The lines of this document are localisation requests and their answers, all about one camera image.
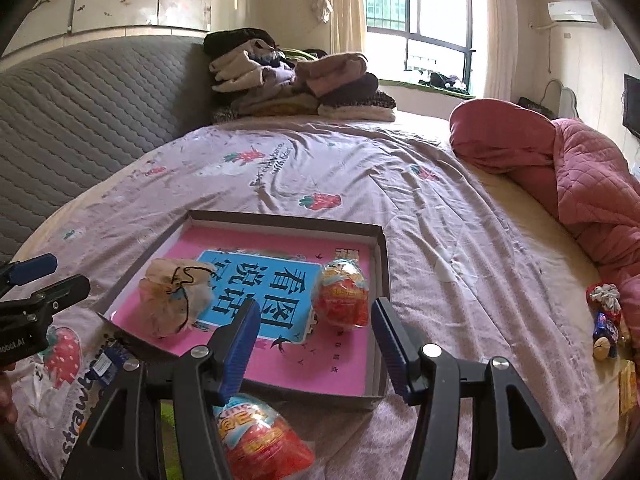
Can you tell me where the blue cookie packet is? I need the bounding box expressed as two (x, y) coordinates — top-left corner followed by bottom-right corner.
(89, 341), (132, 387)

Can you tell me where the beige drawstring pouch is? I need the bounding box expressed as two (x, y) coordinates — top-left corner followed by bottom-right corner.
(138, 258), (216, 338)

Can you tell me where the toy egg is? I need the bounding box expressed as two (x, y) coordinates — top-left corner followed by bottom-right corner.
(214, 393), (314, 480)
(312, 249), (369, 330)

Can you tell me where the person left hand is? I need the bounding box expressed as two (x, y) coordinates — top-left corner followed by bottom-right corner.
(0, 364), (17, 425)

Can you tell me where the yellow snack packet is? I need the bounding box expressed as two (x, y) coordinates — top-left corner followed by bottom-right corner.
(618, 360), (638, 416)

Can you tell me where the grey quilted headboard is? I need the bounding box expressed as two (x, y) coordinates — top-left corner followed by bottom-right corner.
(1, 36), (212, 260)

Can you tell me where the small clown doll toy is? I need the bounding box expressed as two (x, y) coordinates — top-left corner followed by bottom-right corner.
(586, 282), (630, 362)

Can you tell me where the pink strawberry bed sheet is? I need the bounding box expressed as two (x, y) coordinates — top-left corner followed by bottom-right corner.
(9, 118), (626, 479)

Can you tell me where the dark cardboard box tray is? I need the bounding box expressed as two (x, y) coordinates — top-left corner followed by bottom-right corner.
(99, 210), (390, 410)

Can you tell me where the red quilted blanket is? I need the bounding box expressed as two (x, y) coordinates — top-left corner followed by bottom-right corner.
(449, 99), (639, 342)

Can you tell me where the pile of folded clothes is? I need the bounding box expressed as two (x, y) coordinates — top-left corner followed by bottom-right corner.
(203, 28), (397, 124)

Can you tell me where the black flat television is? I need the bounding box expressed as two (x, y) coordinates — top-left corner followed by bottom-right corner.
(623, 74), (640, 139)

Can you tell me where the beige right curtain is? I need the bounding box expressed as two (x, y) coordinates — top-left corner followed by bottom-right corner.
(484, 0), (518, 101)

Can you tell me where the beige curtain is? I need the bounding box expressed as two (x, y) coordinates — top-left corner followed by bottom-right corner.
(311, 0), (367, 53)
(484, 0), (518, 101)

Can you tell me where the beige left curtain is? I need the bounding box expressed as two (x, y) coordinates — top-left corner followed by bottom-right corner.
(311, 0), (367, 53)

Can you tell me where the window with dark frame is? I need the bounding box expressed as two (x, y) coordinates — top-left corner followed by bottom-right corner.
(363, 0), (475, 94)

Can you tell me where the white wall air conditioner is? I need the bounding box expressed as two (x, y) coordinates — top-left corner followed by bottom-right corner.
(547, 0), (602, 25)

